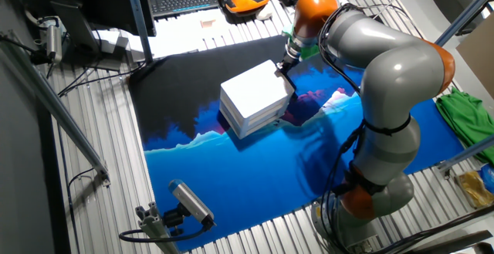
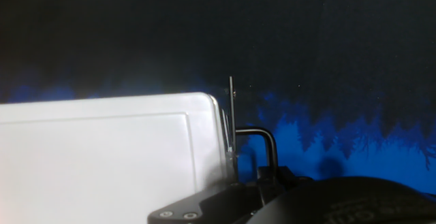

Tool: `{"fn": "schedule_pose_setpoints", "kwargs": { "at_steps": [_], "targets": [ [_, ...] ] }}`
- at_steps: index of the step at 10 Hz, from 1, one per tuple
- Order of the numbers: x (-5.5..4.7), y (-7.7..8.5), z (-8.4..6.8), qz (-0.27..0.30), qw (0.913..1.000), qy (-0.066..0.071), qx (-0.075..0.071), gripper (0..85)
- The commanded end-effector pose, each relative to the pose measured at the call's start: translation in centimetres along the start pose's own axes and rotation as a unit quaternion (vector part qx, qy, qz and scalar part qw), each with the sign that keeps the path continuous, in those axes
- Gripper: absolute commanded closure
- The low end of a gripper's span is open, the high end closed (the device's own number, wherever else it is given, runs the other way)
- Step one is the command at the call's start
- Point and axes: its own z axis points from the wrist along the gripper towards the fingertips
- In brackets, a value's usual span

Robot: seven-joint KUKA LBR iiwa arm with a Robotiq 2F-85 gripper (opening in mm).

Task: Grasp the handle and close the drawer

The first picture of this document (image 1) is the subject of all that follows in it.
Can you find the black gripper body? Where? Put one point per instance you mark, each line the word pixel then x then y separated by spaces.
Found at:
pixel 291 53

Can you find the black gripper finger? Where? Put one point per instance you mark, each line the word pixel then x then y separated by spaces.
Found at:
pixel 286 68
pixel 279 65

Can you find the silver orange robot arm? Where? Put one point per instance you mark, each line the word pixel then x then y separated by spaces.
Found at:
pixel 393 68

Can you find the white lumpy object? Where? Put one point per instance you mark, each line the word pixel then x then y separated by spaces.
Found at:
pixel 264 13

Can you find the pale wooden block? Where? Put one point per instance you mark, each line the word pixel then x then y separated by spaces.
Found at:
pixel 208 23

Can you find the white paper sheet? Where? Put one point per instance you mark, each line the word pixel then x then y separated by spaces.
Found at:
pixel 177 39

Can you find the black computer keyboard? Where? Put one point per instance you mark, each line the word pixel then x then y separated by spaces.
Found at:
pixel 181 1

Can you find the blue black printed cloth mat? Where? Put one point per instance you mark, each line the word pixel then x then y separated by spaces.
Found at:
pixel 251 180

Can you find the brown cardboard board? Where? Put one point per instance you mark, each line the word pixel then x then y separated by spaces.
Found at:
pixel 478 57

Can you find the green cloth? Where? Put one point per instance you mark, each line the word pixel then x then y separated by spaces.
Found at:
pixel 467 119

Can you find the aluminium profile bar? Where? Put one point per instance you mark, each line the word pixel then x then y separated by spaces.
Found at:
pixel 58 107
pixel 467 153

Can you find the yellow plastic bag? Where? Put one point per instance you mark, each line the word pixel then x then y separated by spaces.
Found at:
pixel 472 188

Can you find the blue plastic bag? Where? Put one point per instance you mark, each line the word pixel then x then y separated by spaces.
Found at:
pixel 488 177

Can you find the green wrist mount bracket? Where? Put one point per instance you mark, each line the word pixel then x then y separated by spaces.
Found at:
pixel 310 51

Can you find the white drawer cabinet frame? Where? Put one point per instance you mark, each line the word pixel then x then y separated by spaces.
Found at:
pixel 256 88

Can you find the aluminium profile post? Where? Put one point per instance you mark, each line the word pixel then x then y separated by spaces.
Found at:
pixel 467 12
pixel 138 18

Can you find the silver camera with blue end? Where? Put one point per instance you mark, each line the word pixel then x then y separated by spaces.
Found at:
pixel 191 202

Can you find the aluminium camera mount profile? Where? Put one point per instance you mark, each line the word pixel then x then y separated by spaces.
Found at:
pixel 154 227

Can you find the silver camera on mount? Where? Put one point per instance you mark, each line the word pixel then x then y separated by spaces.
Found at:
pixel 54 41

